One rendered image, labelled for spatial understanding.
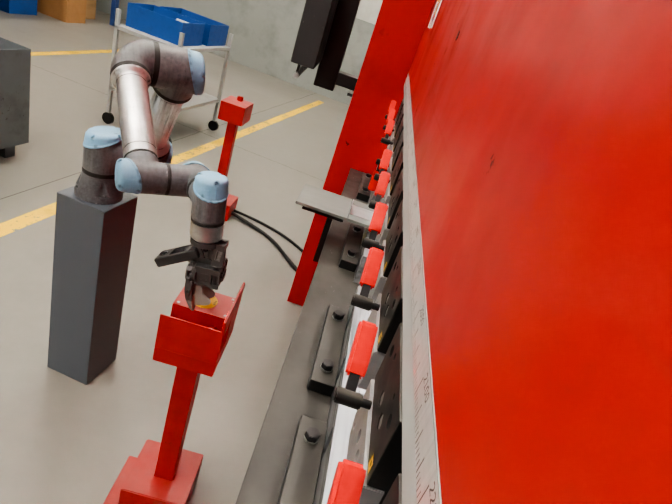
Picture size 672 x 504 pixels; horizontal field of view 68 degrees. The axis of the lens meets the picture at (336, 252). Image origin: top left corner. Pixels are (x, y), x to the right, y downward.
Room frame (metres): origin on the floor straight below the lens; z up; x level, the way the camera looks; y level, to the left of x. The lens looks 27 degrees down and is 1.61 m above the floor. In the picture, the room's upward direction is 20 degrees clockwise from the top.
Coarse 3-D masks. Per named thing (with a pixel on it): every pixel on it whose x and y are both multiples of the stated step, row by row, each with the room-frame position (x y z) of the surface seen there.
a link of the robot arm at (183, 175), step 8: (176, 168) 1.05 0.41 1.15; (184, 168) 1.06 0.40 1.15; (192, 168) 1.08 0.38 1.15; (200, 168) 1.09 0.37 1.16; (176, 176) 1.03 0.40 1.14; (184, 176) 1.05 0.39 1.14; (192, 176) 1.05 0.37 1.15; (176, 184) 1.03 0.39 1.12; (184, 184) 1.04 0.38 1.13; (176, 192) 1.03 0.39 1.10; (184, 192) 1.04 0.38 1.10
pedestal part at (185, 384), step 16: (176, 384) 1.04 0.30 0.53; (192, 384) 1.04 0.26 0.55; (176, 400) 1.04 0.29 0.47; (192, 400) 1.06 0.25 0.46; (176, 416) 1.04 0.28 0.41; (176, 432) 1.04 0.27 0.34; (160, 448) 1.04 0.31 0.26; (176, 448) 1.04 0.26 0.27; (160, 464) 1.04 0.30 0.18; (176, 464) 1.05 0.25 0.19
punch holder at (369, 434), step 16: (400, 336) 0.44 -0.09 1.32; (400, 352) 0.41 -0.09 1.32; (384, 368) 0.44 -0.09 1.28; (400, 368) 0.39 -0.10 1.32; (384, 384) 0.41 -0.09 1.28; (400, 384) 0.37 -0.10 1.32; (384, 400) 0.39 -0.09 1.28; (400, 400) 0.34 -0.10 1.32; (368, 416) 0.41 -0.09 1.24; (384, 416) 0.36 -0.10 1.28; (400, 416) 0.33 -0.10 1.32; (352, 432) 0.44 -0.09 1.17; (368, 432) 0.38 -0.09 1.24; (384, 432) 0.34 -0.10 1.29; (400, 432) 0.32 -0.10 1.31; (352, 448) 0.41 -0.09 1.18; (368, 448) 0.36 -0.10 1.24; (384, 448) 0.32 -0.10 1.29; (400, 448) 0.32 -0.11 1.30; (384, 464) 0.32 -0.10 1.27; (400, 464) 0.32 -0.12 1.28; (368, 480) 0.32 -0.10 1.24; (384, 480) 0.32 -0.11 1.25; (368, 496) 0.32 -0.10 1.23; (384, 496) 0.32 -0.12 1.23
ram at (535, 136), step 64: (448, 0) 1.59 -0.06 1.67; (512, 0) 0.63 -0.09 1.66; (576, 0) 0.40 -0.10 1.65; (640, 0) 0.29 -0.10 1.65; (448, 64) 0.99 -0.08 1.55; (512, 64) 0.50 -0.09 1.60; (576, 64) 0.33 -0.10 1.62; (640, 64) 0.25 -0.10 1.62; (448, 128) 0.70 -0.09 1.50; (512, 128) 0.40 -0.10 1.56; (576, 128) 0.29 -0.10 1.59; (640, 128) 0.22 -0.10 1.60; (448, 192) 0.52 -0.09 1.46; (512, 192) 0.33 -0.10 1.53; (576, 192) 0.25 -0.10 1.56; (640, 192) 0.20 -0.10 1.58; (448, 256) 0.41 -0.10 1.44; (512, 256) 0.28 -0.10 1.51; (576, 256) 0.21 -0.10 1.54; (640, 256) 0.17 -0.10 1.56; (448, 320) 0.33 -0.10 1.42; (512, 320) 0.24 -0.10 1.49; (576, 320) 0.19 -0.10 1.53; (640, 320) 0.15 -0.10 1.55; (448, 384) 0.27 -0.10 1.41; (512, 384) 0.20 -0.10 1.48; (576, 384) 0.16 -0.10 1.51; (640, 384) 0.14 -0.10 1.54; (448, 448) 0.22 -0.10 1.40; (512, 448) 0.17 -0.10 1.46; (576, 448) 0.14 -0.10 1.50; (640, 448) 0.12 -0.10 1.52
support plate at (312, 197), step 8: (304, 192) 1.56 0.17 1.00; (312, 192) 1.59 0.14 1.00; (320, 192) 1.61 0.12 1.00; (328, 192) 1.64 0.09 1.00; (296, 200) 1.47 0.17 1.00; (304, 200) 1.50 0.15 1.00; (312, 200) 1.52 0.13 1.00; (320, 200) 1.54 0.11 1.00; (328, 200) 1.57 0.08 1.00; (336, 200) 1.59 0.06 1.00; (344, 200) 1.62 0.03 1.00; (312, 208) 1.47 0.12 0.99; (320, 208) 1.48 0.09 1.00; (328, 208) 1.50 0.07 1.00; (336, 208) 1.52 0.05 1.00; (344, 208) 1.55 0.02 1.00; (368, 208) 1.62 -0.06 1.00; (336, 216) 1.48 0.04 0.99; (344, 216) 1.48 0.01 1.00; (352, 216) 1.51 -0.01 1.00; (360, 224) 1.48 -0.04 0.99; (368, 224) 1.49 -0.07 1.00
